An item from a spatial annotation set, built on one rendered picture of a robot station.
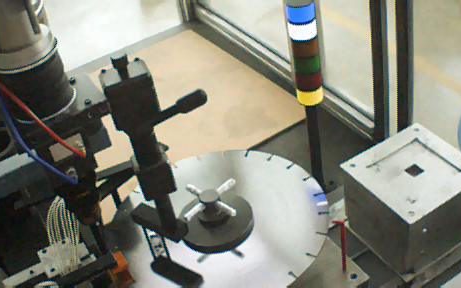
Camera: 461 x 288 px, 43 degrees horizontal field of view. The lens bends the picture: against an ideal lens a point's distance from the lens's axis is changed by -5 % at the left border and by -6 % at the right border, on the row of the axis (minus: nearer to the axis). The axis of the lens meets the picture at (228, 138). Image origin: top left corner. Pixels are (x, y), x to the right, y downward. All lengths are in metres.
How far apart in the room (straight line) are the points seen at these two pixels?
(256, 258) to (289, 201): 0.12
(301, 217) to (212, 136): 0.55
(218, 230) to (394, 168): 0.33
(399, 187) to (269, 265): 0.28
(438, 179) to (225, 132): 0.57
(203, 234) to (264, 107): 0.63
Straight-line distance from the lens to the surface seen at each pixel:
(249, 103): 1.48
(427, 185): 1.01
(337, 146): 1.33
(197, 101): 0.68
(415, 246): 1.00
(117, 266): 0.86
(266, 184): 0.95
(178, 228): 0.82
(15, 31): 0.64
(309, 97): 1.06
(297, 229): 0.88
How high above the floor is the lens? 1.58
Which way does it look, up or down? 37 degrees down
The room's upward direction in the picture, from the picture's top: 12 degrees counter-clockwise
